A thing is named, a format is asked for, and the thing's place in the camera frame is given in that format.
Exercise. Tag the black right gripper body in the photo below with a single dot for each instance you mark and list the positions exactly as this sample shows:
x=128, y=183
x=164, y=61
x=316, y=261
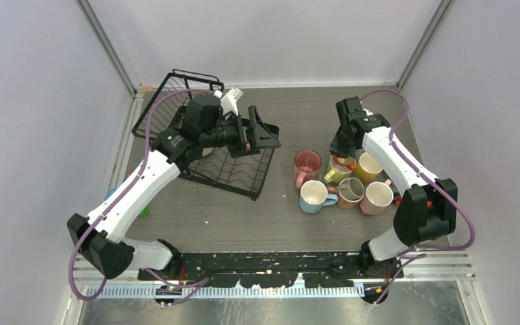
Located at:
x=341, y=145

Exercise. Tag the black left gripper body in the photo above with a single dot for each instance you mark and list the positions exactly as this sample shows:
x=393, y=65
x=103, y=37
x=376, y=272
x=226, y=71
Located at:
x=237, y=143

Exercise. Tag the light green mug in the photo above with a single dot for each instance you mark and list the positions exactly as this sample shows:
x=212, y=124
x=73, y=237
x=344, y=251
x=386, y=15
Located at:
x=335, y=174

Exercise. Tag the yellow mug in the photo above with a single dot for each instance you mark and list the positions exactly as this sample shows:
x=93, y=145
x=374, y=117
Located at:
x=367, y=168

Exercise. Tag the beige mug top tier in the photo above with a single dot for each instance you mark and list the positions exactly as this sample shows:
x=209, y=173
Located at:
x=351, y=189

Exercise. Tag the large pink mug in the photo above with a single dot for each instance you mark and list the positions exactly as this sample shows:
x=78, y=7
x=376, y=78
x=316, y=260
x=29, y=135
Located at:
x=307, y=163

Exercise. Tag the pink cup rack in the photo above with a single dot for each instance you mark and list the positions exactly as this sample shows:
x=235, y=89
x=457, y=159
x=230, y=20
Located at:
x=377, y=197

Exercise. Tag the light blue cup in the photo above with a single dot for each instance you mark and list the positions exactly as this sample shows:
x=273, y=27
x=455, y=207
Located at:
x=314, y=195

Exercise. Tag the black wire dish rack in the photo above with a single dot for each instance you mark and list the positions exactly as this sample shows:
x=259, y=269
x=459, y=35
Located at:
x=224, y=166

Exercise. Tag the orange cup top tier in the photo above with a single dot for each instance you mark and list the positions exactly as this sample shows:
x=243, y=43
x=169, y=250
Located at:
x=348, y=162

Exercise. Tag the small pink cup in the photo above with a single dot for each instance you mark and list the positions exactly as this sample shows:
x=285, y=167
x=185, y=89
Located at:
x=344, y=202

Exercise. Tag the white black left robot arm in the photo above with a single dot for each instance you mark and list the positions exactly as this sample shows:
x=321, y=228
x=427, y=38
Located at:
x=100, y=235

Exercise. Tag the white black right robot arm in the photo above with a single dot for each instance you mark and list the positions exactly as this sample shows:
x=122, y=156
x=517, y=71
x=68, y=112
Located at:
x=426, y=210

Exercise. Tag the cream cup in rack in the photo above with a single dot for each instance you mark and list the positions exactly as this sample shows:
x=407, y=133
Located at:
x=206, y=151

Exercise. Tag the colourful toy block pile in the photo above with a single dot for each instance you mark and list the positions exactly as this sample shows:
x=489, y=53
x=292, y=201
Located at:
x=124, y=202

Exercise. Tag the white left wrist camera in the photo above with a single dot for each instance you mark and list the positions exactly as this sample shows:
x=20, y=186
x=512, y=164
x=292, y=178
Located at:
x=229, y=100

